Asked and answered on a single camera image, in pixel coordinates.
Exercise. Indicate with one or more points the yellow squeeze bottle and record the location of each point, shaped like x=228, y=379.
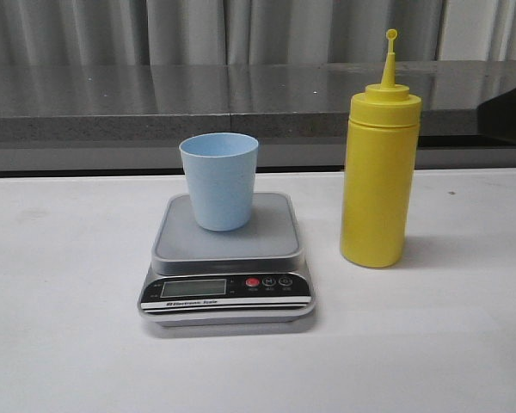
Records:
x=382, y=137

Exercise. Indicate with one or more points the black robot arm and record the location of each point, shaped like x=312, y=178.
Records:
x=496, y=118

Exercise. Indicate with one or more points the light blue plastic cup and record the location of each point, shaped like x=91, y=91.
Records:
x=220, y=173

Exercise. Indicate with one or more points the grey pleated curtain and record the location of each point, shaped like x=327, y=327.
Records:
x=252, y=32

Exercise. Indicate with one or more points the grey stone counter ledge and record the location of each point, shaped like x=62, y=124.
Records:
x=129, y=119

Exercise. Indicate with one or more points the silver electronic kitchen scale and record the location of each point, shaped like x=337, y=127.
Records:
x=254, y=274

